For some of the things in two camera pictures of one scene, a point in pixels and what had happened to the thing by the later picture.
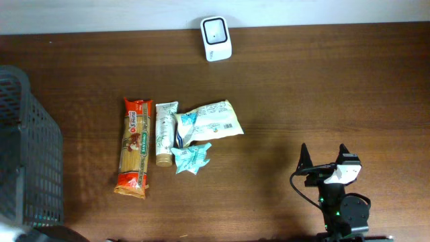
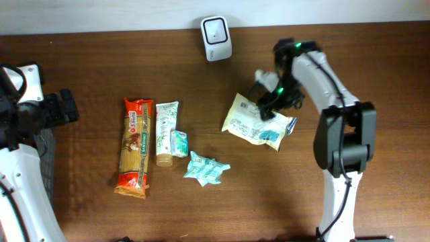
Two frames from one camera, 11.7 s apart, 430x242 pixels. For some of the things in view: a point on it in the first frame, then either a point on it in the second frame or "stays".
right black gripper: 322,178 → 269,101
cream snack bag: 212,120 → 244,117
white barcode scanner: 216,38 stays
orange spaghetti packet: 134,147 stays
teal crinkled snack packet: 191,158 → 205,170
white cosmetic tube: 166,113 stays
